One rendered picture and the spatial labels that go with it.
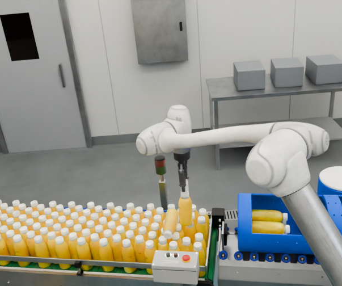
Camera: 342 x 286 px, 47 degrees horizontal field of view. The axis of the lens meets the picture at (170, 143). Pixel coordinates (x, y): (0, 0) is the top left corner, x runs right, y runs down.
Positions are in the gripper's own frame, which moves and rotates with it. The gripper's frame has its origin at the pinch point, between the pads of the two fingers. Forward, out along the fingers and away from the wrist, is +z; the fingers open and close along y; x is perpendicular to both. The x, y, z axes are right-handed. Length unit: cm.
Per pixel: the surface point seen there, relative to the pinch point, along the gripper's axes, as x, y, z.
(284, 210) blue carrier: -49, 19, 25
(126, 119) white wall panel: 124, 312, 96
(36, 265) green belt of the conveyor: 81, -12, 43
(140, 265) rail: 22.1, -14.4, 35.7
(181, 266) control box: -0.7, -27.6, 22.6
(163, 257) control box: 8.5, -22.2, 22.6
